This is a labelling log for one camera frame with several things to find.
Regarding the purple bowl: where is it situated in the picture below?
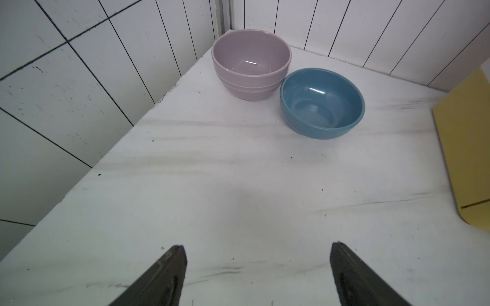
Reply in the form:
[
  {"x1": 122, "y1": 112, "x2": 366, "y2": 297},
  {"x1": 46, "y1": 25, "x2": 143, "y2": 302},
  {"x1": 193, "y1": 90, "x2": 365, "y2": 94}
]
[{"x1": 211, "y1": 29, "x2": 292, "y2": 101}]

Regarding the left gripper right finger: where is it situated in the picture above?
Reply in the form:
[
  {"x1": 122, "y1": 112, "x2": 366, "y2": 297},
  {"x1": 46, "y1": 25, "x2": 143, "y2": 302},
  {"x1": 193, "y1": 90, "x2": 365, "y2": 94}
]
[{"x1": 329, "y1": 242, "x2": 409, "y2": 306}]

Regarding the three-drawer storage cabinet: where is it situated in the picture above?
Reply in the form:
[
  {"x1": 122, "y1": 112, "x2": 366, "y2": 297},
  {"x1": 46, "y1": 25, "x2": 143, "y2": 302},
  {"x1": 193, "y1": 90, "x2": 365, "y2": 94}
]
[{"x1": 432, "y1": 61, "x2": 489, "y2": 232}]

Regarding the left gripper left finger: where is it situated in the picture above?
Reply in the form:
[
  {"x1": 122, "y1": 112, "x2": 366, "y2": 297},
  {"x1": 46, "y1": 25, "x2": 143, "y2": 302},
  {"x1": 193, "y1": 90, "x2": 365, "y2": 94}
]
[{"x1": 110, "y1": 245, "x2": 188, "y2": 306}]

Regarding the blue bowl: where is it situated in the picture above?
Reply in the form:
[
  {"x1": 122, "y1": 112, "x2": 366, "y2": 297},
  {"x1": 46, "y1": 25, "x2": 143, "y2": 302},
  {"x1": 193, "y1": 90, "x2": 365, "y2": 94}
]
[{"x1": 279, "y1": 68, "x2": 366, "y2": 140}]

